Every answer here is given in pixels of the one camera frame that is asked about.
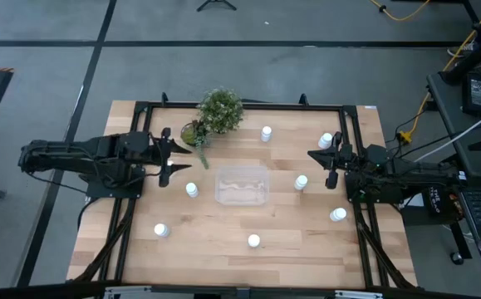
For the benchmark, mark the clear plastic basket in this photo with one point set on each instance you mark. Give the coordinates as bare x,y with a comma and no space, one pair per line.
242,187

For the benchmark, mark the black aluminium table frame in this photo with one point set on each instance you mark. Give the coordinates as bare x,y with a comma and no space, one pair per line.
265,106

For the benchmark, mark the black bag with white text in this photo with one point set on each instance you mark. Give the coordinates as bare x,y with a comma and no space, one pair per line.
434,199

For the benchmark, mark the potted succulent arrangement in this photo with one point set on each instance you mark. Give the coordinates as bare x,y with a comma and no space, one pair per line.
190,133

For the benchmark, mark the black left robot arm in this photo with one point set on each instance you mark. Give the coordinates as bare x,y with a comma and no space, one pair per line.
78,153

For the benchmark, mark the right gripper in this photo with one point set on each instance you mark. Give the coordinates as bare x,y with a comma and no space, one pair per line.
342,155

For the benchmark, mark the black tripod foot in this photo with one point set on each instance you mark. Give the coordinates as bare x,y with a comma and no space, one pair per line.
216,1

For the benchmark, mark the black caster wheel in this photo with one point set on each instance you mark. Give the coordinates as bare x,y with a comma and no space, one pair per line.
457,258

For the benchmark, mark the black power adapter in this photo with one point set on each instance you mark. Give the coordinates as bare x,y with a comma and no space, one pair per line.
479,93

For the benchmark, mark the dark grey side desk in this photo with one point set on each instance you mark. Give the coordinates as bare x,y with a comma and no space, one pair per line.
448,124

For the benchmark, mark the black desk leg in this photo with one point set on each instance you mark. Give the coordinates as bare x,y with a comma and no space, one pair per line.
456,74

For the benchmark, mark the white-flowered potted plant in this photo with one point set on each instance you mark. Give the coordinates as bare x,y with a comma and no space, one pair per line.
220,110

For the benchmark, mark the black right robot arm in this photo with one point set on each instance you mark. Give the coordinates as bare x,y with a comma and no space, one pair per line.
414,170

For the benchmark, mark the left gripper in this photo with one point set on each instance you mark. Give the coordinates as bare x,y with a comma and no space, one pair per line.
165,149

